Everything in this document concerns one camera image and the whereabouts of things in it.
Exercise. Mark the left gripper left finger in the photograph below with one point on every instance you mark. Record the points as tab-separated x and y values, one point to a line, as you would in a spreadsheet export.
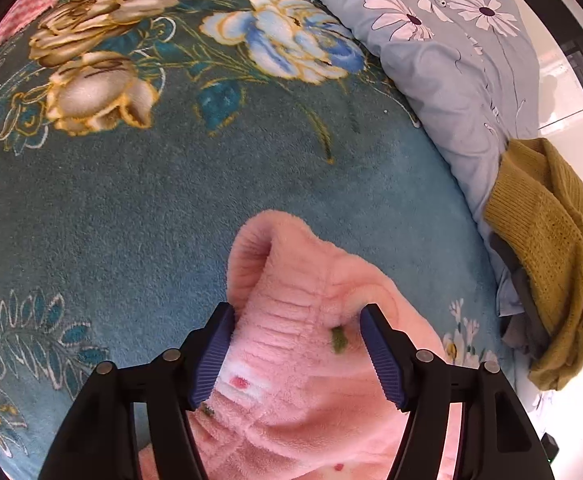
97	438

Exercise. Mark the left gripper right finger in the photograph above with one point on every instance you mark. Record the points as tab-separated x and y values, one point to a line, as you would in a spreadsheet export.
496	437

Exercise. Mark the pink fleece pajama pants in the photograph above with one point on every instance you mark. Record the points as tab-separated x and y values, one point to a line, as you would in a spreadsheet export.
297	396

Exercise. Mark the olive green knit sweater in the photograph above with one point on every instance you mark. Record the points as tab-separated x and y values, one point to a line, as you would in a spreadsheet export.
536	206

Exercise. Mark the teal floral bed blanket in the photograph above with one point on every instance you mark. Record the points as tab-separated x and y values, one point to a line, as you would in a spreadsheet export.
137	136

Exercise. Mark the white glossy wardrobe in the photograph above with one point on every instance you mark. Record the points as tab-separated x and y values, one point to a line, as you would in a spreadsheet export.
556	29

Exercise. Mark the grey daisy print quilt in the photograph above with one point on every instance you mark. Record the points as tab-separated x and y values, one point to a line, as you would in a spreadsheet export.
468	70

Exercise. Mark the pink checkered cloth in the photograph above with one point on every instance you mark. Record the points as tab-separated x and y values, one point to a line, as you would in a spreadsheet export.
21	14

